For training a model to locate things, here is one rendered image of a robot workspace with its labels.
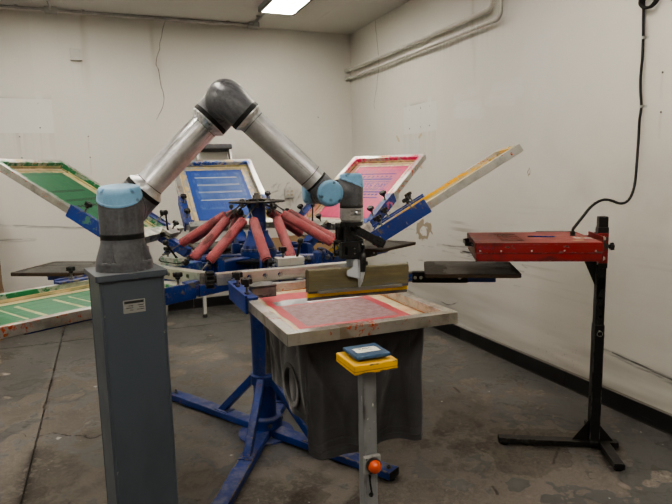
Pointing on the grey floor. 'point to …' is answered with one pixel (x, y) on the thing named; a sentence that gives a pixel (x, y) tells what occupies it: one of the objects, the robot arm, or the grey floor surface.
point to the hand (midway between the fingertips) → (358, 281)
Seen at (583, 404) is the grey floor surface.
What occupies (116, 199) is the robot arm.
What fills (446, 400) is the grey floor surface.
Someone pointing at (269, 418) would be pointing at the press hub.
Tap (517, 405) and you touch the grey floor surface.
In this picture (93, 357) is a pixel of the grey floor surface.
